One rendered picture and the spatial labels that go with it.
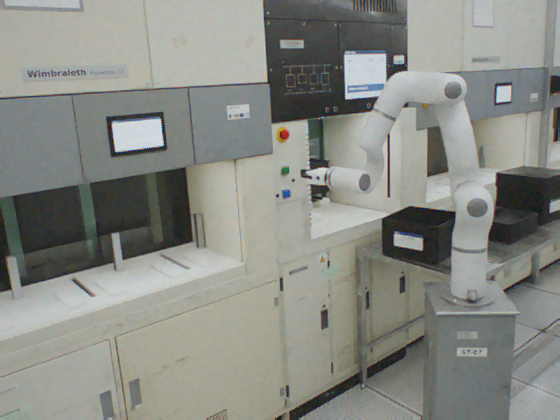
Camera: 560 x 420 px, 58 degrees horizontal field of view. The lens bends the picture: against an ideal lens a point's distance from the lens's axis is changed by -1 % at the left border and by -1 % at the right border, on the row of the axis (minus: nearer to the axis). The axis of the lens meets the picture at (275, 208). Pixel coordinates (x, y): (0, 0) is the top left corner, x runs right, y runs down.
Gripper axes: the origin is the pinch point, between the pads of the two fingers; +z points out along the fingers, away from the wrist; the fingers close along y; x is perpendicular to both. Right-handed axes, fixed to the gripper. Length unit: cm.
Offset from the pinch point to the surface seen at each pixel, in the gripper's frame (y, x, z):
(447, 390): 11, -75, -59
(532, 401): 91, -120, -55
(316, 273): 15, -50, 12
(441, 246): 50, -36, -30
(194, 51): -38, 48, 13
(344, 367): 32, -106, 12
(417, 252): 45, -40, -21
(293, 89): 6.5, 32.7, 12.4
